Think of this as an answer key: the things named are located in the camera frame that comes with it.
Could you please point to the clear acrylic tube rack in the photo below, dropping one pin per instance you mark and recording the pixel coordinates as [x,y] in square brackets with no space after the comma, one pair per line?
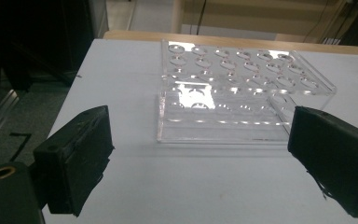
[223,130]

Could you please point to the dark cabinet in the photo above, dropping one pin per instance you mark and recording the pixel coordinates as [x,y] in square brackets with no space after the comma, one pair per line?
[74,31]

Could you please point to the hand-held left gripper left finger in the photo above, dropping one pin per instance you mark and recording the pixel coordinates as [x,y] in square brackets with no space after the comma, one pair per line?
[74,161]

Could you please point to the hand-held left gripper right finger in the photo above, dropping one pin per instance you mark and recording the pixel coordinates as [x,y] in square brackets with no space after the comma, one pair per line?
[332,161]

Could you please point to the light wooden furniture frame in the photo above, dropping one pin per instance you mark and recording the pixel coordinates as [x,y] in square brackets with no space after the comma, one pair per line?
[177,15]

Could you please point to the white table mat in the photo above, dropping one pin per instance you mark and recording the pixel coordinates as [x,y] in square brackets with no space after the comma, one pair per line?
[167,186]

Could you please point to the aluminium floor rail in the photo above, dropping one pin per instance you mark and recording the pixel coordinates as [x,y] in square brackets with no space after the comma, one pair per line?
[0,115]

